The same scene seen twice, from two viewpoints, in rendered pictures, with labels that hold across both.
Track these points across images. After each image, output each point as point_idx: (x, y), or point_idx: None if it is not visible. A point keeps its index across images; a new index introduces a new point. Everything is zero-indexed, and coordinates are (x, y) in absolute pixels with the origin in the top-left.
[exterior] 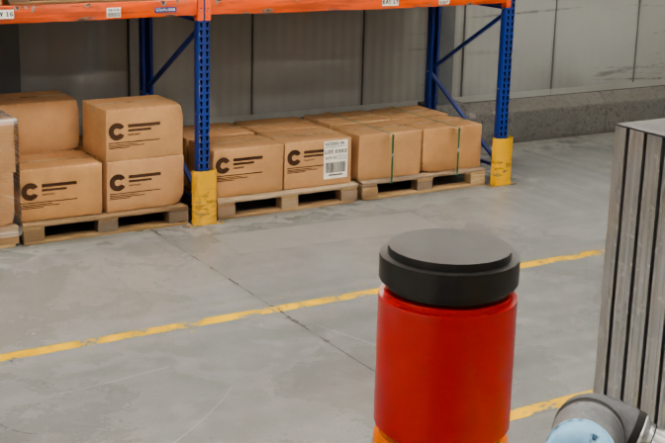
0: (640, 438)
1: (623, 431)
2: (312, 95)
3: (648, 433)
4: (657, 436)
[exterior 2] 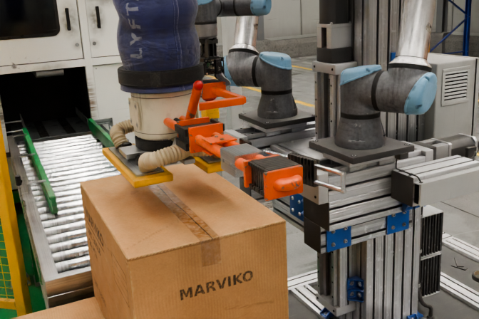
0: None
1: None
2: None
3: None
4: None
